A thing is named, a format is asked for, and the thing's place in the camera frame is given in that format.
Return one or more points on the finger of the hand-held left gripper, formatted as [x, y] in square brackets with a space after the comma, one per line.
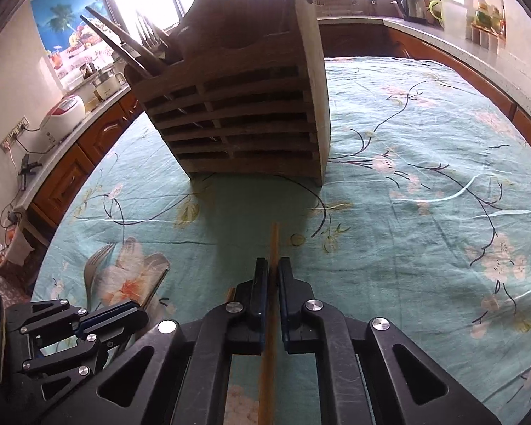
[115, 314]
[115, 338]

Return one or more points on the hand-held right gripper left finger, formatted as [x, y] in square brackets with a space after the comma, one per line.
[259, 301]

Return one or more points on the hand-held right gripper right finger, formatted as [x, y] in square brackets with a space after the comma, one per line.
[287, 292]

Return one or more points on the light wooden chopstick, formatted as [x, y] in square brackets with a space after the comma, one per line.
[274, 243]
[231, 294]

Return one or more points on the wooden utensil holder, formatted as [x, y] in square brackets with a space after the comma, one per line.
[248, 110]

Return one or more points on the slim metal fork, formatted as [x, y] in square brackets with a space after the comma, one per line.
[148, 35]

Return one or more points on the utensils standing in holder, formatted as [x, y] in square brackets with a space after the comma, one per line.
[128, 37]

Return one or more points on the wide metal fork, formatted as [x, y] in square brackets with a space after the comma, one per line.
[90, 274]

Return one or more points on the flat metal utensil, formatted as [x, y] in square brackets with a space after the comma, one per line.
[157, 274]

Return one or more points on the white plastic bag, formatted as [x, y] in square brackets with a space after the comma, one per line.
[17, 248]

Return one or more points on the floral teal tablecloth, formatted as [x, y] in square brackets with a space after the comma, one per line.
[425, 230]

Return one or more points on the small black device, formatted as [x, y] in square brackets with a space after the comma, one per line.
[28, 168]

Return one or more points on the white red rice cooker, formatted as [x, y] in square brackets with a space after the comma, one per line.
[64, 115]

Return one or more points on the small electric pot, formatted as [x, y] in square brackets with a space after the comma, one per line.
[108, 86]

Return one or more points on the dark chopstick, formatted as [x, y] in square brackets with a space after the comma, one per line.
[119, 46]

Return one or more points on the metal electric kettle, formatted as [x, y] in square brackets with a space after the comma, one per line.
[411, 4]

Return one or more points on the wall power strip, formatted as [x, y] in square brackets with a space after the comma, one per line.
[13, 135]

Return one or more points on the wall poster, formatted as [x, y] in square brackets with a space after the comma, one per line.
[57, 17]

